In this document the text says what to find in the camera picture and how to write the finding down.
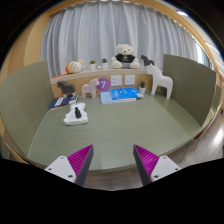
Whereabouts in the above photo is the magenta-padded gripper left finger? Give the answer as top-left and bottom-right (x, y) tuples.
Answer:
(44, 144), (95, 187)

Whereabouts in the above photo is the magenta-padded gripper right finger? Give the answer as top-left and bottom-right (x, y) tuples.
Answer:
(132, 144), (182, 186)

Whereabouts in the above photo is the white bear-shaped power strip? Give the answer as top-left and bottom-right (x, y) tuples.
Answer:
(63, 101), (90, 126)

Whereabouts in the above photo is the dark blue book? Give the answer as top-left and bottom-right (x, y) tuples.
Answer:
(48, 93), (80, 111)

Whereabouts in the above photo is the green desk partition panel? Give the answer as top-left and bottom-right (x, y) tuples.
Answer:
(162, 54), (218, 127)
(0, 60), (56, 158)

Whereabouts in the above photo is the dark grey horse figure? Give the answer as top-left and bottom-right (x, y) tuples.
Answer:
(56, 80), (77, 98)

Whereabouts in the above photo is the light blue book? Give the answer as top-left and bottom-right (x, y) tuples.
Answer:
(100, 91), (138, 105)

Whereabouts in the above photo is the bright blue book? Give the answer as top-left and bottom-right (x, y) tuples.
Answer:
(109, 87), (145, 101)

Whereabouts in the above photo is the pink horse figure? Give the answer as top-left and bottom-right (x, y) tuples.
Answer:
(81, 77), (101, 99)

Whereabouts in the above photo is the large white horse figure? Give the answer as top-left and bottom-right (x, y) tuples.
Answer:
(145, 64), (174, 101)

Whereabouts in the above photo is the round purple sign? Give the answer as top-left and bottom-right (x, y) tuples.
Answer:
(96, 77), (112, 93)

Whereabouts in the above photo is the cream and orange plush toy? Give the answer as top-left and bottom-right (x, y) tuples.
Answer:
(65, 59), (85, 75)

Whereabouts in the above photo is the small dark horse figure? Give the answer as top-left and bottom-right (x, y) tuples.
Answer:
(140, 54), (155, 67)

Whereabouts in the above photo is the cream teddy bear black shirt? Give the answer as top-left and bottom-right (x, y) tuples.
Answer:
(110, 43), (141, 70)

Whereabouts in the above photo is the grey white curtain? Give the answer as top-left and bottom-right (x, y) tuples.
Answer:
(40, 1), (201, 78)

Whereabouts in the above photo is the white wall socket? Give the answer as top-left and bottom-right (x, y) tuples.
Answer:
(110, 75), (123, 87)
(124, 74), (136, 86)

